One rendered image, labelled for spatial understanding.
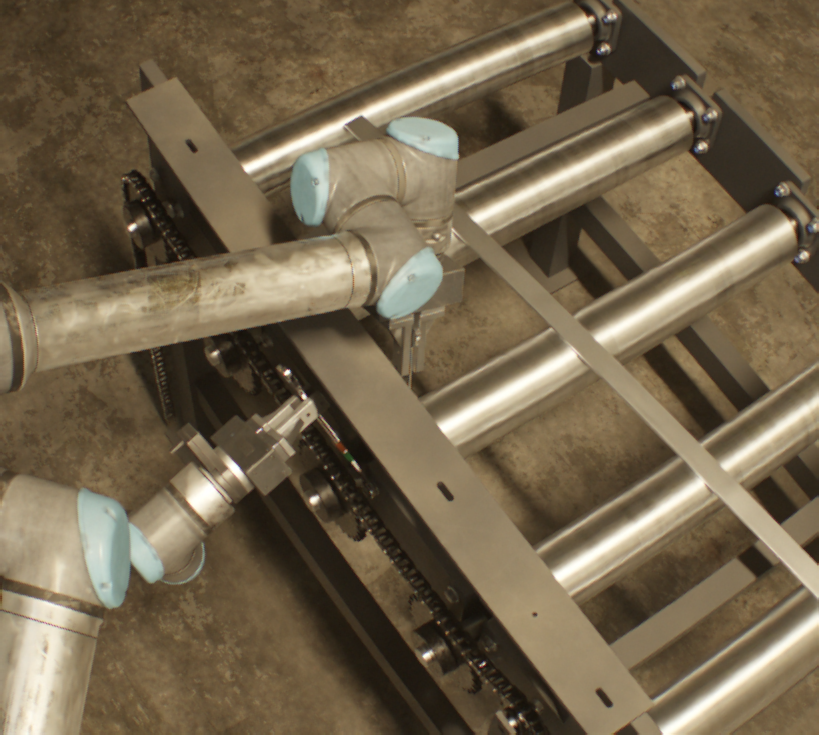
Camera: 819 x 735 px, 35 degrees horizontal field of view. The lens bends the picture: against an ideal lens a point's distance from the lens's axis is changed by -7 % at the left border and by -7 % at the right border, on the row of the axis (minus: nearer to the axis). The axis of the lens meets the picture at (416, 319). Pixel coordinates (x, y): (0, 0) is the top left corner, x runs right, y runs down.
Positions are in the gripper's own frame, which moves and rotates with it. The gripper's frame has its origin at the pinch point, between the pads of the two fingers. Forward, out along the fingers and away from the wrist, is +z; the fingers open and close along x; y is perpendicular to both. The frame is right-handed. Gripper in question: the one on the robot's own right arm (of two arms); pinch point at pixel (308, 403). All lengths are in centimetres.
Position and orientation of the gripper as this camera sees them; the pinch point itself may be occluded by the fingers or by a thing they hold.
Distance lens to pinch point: 188.3
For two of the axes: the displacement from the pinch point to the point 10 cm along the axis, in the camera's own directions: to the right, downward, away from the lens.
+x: 4.9, 2.9, -8.2
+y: 4.7, 7.1, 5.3
